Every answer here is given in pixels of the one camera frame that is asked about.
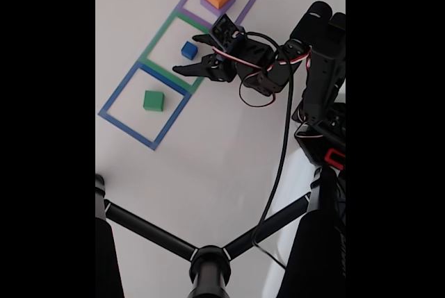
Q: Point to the small blue cube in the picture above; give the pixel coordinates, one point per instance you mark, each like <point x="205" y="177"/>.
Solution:
<point x="189" y="50"/>

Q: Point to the large purple cube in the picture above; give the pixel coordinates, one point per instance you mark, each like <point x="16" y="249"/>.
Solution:
<point x="208" y="5"/>

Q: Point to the green cube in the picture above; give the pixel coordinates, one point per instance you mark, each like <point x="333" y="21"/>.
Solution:
<point x="153" y="100"/>

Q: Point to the green tape square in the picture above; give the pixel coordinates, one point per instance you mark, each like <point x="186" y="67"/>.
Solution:
<point x="162" y="34"/>

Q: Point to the blue tape square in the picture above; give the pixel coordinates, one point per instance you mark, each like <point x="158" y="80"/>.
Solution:
<point x="128" y="130"/>

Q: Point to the red clamp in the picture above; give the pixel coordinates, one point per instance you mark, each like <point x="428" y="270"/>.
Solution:
<point x="335" y="159"/>

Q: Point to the black tripod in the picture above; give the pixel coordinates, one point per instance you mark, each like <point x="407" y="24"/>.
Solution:
<point x="208" y="263"/>

